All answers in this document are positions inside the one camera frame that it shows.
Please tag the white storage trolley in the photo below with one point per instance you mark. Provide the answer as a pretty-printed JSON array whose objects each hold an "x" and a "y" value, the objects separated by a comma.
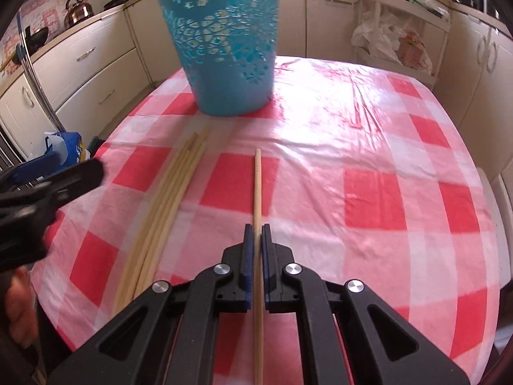
[{"x": 403, "y": 36}]

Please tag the red white checkered tablecloth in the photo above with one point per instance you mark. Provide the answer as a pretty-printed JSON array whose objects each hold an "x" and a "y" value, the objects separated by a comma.
[{"x": 364, "y": 176}]

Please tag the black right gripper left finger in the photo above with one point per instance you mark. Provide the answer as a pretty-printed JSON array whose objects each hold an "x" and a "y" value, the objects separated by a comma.
[{"x": 236, "y": 292}]

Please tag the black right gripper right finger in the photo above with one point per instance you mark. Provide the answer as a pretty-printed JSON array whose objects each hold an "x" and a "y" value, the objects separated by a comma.
[{"x": 278, "y": 296}]

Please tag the steel kettle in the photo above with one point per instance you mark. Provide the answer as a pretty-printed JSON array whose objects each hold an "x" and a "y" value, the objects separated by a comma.
[{"x": 77, "y": 12}]

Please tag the cream kitchen base cabinets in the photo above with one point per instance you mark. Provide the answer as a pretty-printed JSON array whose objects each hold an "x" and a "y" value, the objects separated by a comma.
[{"x": 85, "y": 79}]

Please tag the person left hand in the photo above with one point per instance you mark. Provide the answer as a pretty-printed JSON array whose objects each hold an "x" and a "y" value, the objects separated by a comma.
[{"x": 20, "y": 309}]

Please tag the black wok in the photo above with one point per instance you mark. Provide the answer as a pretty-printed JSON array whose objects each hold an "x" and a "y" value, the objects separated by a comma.
[{"x": 35, "y": 41}]

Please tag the blue white plastic bag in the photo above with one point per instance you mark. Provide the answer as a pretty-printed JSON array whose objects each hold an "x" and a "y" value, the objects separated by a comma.
[{"x": 57, "y": 152}]

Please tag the teal perforated plastic basket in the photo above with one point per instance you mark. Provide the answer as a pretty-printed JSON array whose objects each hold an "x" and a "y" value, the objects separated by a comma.
[{"x": 227, "y": 49}]

